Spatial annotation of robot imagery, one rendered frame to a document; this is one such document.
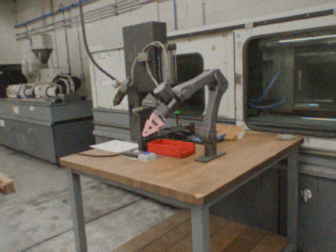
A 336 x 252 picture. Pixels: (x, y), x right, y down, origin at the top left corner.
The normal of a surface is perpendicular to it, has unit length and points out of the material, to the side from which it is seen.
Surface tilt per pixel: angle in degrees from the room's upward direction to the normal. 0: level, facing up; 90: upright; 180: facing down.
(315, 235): 90
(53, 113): 90
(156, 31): 90
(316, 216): 90
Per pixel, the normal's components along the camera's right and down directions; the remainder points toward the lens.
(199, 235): -0.65, 0.16
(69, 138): 0.72, 0.08
